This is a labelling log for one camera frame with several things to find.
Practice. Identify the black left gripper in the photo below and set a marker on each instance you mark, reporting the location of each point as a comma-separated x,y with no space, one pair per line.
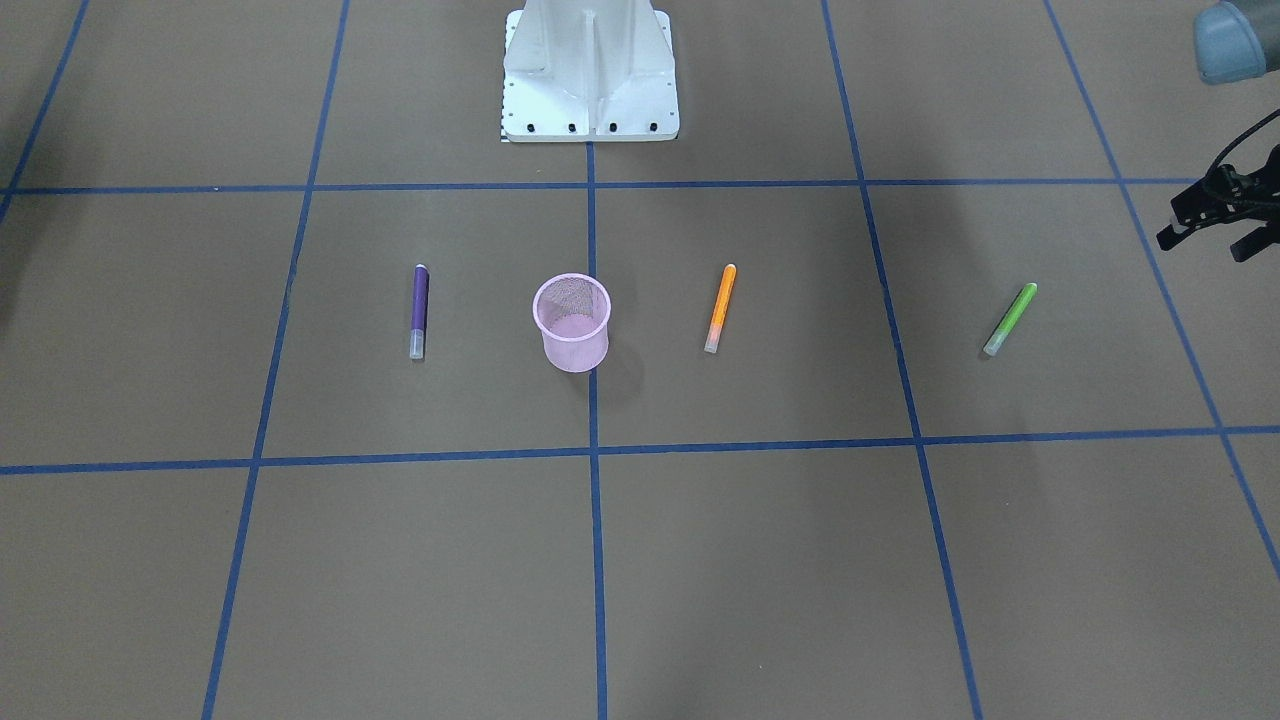
1203,213

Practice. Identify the green marker pen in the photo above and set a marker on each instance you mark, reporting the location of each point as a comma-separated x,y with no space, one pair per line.
1007,323

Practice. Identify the orange marker pen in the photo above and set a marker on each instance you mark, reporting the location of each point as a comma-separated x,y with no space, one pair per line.
720,308

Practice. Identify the purple marker pen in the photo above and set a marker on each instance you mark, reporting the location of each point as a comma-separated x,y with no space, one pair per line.
419,312

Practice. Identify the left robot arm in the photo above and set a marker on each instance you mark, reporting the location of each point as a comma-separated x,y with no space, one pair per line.
1235,40

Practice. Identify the pink mesh pen holder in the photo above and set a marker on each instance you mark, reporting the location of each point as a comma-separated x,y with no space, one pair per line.
572,313

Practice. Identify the brown paper table mat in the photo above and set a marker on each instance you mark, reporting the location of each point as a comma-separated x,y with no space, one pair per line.
228,493

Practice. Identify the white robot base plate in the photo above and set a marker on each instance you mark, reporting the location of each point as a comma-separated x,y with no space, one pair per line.
589,72

